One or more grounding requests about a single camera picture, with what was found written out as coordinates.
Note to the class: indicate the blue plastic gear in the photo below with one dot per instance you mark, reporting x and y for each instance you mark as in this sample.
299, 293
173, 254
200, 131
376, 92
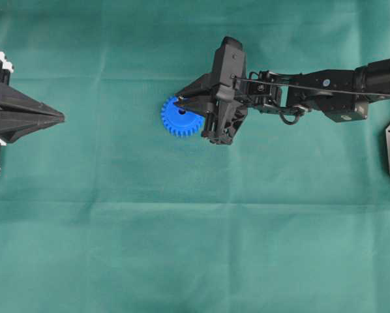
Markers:
177, 121

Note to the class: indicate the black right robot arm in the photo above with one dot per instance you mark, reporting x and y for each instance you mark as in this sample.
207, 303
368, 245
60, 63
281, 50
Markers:
341, 95

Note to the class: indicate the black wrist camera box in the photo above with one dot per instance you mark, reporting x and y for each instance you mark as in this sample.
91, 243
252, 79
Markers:
228, 67

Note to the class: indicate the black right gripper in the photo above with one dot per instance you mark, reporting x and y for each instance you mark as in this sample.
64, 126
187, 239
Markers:
216, 102

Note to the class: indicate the green table cloth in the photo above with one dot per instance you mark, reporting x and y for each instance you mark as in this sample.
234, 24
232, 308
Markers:
108, 212

